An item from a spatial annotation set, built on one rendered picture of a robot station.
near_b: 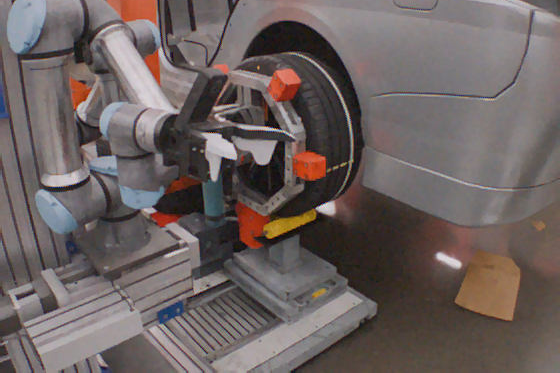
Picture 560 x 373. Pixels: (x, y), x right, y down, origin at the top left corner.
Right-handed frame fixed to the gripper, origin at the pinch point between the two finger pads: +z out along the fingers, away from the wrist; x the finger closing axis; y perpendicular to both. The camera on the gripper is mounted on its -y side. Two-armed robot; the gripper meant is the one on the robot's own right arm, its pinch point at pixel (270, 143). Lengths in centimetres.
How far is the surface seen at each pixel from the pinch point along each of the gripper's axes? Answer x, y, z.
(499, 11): -78, -29, 20
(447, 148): -87, 13, 9
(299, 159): -79, 25, -38
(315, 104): -89, 7, -39
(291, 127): -80, 15, -43
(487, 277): -187, 98, 27
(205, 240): -94, 77, -91
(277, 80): -79, 0, -49
